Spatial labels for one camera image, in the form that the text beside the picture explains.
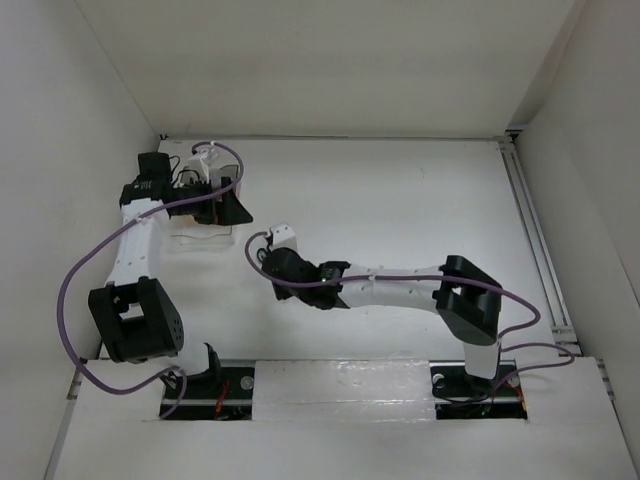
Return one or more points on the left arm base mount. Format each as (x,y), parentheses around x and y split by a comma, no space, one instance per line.
(229,398)

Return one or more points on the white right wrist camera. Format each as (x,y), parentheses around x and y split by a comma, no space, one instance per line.
(281,235)

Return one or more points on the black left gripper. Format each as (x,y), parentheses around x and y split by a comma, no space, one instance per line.
(230,212)

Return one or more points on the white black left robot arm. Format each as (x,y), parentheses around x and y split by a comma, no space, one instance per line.
(135,317)

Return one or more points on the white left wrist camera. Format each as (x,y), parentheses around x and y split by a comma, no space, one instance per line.
(203,162)

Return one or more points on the clear tiered organizer box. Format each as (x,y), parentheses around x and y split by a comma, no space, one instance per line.
(186,234)

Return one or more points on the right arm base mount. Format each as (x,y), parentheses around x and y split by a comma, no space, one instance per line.
(459,396)

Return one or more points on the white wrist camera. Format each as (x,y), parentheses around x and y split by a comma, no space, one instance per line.
(203,162)
(281,235)

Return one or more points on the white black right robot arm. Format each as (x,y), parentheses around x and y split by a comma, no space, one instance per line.
(463,295)

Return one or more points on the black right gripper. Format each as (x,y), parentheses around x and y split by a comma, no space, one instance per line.
(282,291)

